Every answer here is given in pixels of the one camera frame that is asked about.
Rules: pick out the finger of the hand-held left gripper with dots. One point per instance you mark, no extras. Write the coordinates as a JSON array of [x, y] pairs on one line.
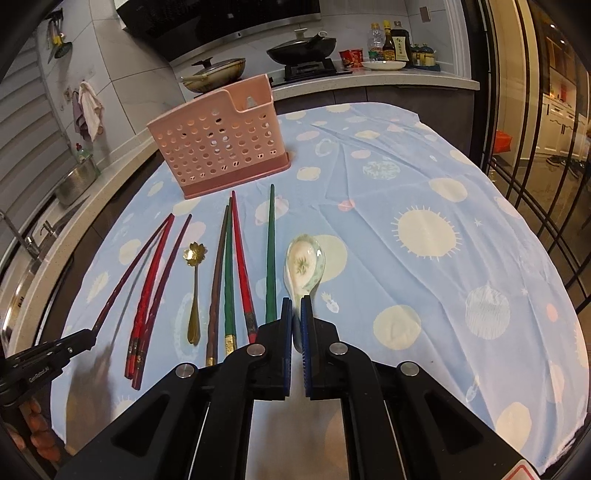
[[76, 344]]

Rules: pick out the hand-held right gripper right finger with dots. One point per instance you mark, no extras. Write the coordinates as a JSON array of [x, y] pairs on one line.
[[305, 332]]

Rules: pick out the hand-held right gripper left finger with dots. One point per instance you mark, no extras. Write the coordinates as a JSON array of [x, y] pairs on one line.
[[286, 332]]

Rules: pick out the green chopstick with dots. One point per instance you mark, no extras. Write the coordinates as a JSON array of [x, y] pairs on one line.
[[229, 295], [271, 258]]

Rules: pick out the white ceramic soup spoon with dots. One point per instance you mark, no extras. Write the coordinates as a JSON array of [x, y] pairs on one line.
[[302, 263]]

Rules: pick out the brown chopstick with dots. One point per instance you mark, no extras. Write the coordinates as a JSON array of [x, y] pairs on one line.
[[216, 295]]

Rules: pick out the gold flower spoon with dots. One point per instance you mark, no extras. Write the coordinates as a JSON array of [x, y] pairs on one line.
[[194, 323]]

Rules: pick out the dark red chopstick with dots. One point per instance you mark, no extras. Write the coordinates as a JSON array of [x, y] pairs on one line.
[[137, 265], [178, 240]]

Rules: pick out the pink perforated utensil holder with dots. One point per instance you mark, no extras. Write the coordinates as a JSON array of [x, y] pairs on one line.
[[207, 138]]

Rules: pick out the steel sink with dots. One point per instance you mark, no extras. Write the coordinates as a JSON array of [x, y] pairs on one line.
[[18, 295]]

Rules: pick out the blue printed tablecloth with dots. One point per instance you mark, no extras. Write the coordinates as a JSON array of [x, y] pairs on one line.
[[415, 300]]

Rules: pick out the steel faucet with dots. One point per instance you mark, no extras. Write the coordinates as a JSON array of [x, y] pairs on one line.
[[25, 237]]

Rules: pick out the steel pot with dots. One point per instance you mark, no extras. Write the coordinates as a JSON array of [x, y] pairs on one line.
[[76, 182]]

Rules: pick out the green bottle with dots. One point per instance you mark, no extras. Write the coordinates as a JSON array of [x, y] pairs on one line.
[[81, 152]]

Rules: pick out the white window blinds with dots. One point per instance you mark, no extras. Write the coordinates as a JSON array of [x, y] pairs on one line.
[[32, 138]]

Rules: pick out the purple hanging towel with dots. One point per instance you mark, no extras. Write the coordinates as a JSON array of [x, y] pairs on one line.
[[78, 115]]

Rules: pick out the white hanging towel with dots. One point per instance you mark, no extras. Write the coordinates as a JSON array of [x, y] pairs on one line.
[[91, 108]]

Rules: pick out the black gas stove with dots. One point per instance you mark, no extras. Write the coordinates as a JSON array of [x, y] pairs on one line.
[[309, 71]]

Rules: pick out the tan pan with lid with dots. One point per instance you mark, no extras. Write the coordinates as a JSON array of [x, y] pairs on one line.
[[221, 69]]

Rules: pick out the orange plastic bag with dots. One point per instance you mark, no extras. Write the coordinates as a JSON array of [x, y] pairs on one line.
[[503, 142]]

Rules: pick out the red instant noodle cup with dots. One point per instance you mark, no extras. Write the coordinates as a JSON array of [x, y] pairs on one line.
[[352, 59]]

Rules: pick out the white plate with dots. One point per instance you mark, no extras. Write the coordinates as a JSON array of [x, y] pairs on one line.
[[385, 65]]

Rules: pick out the black wok with lid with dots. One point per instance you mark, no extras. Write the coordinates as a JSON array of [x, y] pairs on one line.
[[300, 48]]

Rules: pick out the clear plastic bottle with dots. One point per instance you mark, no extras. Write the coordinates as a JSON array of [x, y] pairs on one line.
[[376, 46]]

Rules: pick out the green lidded seasoning jar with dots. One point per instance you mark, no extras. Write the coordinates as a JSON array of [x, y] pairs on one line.
[[430, 56], [417, 56]]

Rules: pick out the yellow capped sauce bottle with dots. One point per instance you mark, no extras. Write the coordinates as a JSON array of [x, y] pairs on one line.
[[388, 46]]

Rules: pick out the large dark sauce bottle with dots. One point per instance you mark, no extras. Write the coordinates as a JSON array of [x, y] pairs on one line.
[[401, 46]]

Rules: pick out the yellow hanging utensil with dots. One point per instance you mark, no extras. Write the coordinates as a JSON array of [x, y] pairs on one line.
[[56, 40]]

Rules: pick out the black framed glass door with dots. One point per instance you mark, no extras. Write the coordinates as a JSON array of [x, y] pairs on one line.
[[531, 115]]

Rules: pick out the black range hood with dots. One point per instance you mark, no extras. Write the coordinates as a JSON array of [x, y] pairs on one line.
[[207, 27]]

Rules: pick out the black wall utensil rack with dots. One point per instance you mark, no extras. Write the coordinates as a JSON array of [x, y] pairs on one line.
[[56, 17]]

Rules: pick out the wall socket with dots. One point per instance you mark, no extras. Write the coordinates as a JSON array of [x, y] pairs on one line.
[[423, 14]]

